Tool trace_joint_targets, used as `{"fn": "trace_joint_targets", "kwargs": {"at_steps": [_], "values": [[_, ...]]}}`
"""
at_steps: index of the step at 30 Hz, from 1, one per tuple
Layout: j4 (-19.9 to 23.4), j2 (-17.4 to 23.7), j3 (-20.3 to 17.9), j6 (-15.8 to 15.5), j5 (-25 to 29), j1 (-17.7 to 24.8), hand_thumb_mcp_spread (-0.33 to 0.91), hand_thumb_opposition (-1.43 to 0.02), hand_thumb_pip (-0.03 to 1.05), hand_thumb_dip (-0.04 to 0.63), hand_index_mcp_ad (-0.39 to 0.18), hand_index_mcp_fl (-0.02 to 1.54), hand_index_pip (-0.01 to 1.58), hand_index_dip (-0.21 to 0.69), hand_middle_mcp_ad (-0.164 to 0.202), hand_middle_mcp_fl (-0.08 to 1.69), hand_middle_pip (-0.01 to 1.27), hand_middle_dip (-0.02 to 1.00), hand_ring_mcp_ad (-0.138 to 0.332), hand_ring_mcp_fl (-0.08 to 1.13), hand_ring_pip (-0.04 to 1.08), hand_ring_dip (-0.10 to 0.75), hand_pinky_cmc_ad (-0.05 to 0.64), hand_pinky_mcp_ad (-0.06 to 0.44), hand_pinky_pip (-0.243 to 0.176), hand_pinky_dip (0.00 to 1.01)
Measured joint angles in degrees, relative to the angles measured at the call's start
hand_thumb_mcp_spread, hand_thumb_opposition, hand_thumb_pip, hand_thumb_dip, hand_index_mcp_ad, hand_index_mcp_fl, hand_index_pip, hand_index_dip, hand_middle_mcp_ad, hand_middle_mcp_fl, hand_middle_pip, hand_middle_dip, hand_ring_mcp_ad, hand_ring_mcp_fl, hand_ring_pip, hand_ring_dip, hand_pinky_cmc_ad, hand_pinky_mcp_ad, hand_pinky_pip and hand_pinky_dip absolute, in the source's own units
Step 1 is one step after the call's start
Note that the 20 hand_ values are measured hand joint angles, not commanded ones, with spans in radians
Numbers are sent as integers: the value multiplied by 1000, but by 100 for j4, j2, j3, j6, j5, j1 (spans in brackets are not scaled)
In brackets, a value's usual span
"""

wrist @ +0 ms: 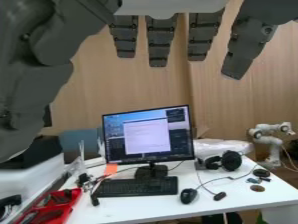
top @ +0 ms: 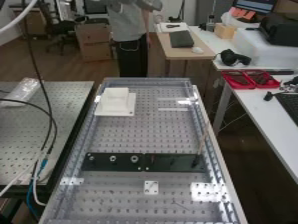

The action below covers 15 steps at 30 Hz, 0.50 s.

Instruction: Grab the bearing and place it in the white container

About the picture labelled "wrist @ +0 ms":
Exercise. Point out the black headphones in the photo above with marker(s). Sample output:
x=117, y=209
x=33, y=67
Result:
x=230, y=160

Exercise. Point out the black keyboard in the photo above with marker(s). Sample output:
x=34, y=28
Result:
x=137, y=186

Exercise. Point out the computer monitor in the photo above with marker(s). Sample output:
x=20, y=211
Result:
x=148, y=133

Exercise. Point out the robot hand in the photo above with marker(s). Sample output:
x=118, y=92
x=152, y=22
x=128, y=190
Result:
x=30, y=50

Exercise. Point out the large white foam box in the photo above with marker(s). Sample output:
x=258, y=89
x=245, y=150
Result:
x=26, y=180

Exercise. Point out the white desk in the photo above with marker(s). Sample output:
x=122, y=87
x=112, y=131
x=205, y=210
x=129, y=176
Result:
x=146, y=208

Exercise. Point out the black computer mouse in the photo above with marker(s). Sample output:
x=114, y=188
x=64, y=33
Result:
x=189, y=196

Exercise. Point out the small white jointed device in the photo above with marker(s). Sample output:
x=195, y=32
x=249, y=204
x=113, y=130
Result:
x=266, y=133

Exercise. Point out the black bag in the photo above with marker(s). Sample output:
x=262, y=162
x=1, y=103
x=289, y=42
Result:
x=34, y=151

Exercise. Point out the white plastic bag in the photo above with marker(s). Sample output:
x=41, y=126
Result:
x=221, y=146

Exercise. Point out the red tray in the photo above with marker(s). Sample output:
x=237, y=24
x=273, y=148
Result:
x=41, y=215
x=61, y=198

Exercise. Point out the orange sticky note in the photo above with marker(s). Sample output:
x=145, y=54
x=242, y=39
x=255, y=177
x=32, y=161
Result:
x=110, y=168

